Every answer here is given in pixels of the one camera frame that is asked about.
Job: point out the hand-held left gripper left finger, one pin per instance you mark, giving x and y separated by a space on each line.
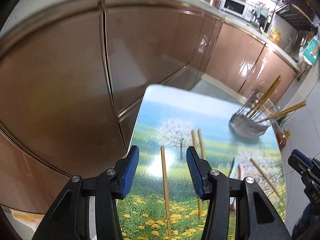
130 170

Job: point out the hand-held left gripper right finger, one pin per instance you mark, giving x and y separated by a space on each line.
195 172

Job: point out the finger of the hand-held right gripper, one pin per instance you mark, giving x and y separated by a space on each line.
297 167
301 157

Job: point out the wooden chopstick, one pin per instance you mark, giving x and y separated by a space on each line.
265 92
201 142
165 187
290 111
268 93
194 140
287 109
265 177

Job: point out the light blue soup spoon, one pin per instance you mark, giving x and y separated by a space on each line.
233 167

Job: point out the pink soup spoon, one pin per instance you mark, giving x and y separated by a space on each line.
242 171

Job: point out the large cooking oil bottle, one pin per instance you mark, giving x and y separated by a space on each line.
282 138

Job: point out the green onions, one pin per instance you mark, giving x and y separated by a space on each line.
283 120

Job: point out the teal tissue pack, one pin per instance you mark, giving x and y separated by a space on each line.
311 51

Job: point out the white spray bottle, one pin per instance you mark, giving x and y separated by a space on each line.
288 45

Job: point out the yellow oil bottle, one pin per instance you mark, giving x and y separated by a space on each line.
275 35

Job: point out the black dish rack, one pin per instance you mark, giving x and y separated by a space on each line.
292 15

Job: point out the grey blue towel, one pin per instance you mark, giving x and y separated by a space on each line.
260 12

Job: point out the white microwave oven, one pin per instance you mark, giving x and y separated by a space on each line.
233 6

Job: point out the stainless steel pot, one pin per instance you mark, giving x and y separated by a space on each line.
213 0

